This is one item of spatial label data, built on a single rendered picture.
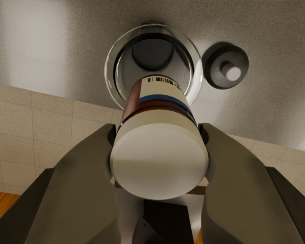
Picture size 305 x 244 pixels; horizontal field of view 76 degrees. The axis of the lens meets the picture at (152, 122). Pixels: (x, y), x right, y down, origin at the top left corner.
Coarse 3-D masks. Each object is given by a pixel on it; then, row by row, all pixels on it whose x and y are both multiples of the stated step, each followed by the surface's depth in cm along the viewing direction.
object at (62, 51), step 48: (0, 0) 37; (48, 0) 37; (96, 0) 37; (144, 0) 37; (192, 0) 37; (240, 0) 37; (288, 0) 37; (0, 48) 41; (48, 48) 41; (96, 48) 41; (288, 48) 41; (96, 96) 46; (240, 96) 47; (288, 96) 47; (288, 144) 53
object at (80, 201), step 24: (96, 144) 10; (72, 168) 8; (96, 168) 8; (48, 192) 7; (72, 192) 7; (96, 192) 7; (48, 216) 6; (72, 216) 6; (96, 216) 6; (48, 240) 6; (72, 240) 6; (96, 240) 6; (120, 240) 7
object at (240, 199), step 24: (216, 144) 10; (240, 144) 10; (216, 168) 8; (240, 168) 8; (264, 168) 8; (216, 192) 7; (240, 192) 7; (264, 192) 7; (216, 216) 6; (240, 216) 6; (264, 216) 6; (288, 216) 6; (216, 240) 6; (240, 240) 6; (264, 240) 6; (288, 240) 6
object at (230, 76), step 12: (228, 48) 39; (240, 48) 39; (216, 60) 39; (228, 60) 39; (240, 60) 39; (204, 72) 41; (216, 72) 40; (228, 72) 37; (240, 72) 37; (216, 84) 41; (228, 84) 41
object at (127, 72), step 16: (128, 32) 19; (144, 32) 19; (160, 32) 19; (176, 32) 19; (112, 48) 20; (128, 48) 30; (176, 48) 33; (192, 48) 20; (112, 64) 21; (128, 64) 32; (176, 64) 33; (192, 64) 21; (112, 80) 21; (128, 80) 28; (176, 80) 29; (192, 80) 21; (112, 96) 22; (192, 96) 22
